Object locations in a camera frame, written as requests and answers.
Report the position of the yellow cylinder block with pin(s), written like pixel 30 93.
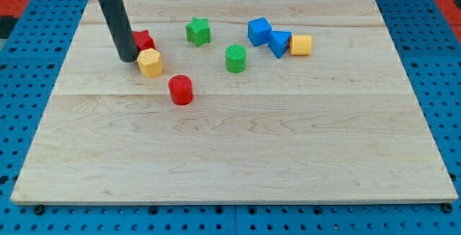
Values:
pixel 300 45

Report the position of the green cylinder block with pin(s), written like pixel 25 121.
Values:
pixel 235 58

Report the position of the yellow hexagon block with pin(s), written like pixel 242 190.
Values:
pixel 150 63

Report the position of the blue cube block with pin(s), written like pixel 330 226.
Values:
pixel 258 31

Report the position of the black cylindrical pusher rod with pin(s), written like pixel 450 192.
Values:
pixel 117 20

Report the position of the red star block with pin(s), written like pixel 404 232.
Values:
pixel 143 40

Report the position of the green star block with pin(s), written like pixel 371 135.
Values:
pixel 198 31

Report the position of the wooden board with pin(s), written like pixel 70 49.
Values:
pixel 340 126

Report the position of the blue triangle block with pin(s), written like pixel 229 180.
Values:
pixel 279 42

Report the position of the red cylinder block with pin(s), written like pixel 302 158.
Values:
pixel 180 87

